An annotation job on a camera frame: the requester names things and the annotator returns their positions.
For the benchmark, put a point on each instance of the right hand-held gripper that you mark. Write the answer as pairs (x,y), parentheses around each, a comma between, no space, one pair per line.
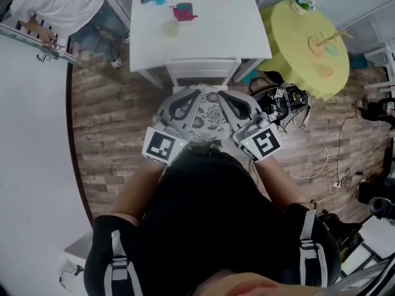
(262,143)

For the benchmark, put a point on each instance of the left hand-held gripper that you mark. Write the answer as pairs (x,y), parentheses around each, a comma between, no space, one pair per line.
(160,146)

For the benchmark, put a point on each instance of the black-and-white floral fabric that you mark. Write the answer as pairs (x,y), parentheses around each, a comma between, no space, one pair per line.
(210,116)

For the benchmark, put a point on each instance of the person's right forearm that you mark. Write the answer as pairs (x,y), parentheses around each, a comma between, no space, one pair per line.
(277,180)

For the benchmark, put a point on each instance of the person's left forearm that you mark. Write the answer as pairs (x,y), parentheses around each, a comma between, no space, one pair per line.
(139,190)

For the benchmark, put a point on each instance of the teal box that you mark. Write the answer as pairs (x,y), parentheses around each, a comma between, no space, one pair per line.
(250,77)
(358,62)

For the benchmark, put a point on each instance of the white desk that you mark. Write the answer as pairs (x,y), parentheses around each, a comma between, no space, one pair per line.
(216,35)

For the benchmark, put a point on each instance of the translucent yellowish cup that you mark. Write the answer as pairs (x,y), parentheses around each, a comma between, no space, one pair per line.
(170,29)

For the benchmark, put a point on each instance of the round table with yellow cloth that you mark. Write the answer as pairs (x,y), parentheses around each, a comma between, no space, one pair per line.
(293,42)

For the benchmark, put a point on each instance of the magenta cloth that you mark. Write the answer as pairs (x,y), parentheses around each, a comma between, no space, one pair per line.
(183,15)

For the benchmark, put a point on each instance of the orange coaster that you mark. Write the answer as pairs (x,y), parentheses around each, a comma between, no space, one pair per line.
(326,72)

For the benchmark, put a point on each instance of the person's body in black clothing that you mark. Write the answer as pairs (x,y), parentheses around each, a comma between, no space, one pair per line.
(210,211)

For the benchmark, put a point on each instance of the grey flat pad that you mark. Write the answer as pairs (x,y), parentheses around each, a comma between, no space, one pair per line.
(189,5)

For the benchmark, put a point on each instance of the wooden peg stand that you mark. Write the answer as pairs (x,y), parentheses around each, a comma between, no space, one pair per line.
(324,42)

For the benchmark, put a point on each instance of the white power plug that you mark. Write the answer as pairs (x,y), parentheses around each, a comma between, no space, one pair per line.
(335,187)

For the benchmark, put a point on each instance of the small potted plant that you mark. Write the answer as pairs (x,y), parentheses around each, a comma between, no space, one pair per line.
(304,2)

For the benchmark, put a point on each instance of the black machine base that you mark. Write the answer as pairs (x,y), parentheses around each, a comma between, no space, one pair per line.
(379,207)

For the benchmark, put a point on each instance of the white side table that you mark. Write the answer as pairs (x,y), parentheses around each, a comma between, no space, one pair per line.
(77,247)

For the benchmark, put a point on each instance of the frosted glass door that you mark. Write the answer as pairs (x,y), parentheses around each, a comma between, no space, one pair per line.
(18,37)

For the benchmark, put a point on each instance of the white frame furniture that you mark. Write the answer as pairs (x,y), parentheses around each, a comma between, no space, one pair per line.
(381,88)

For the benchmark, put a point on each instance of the white shelf with black frame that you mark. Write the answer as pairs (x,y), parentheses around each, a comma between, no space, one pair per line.
(373,239)

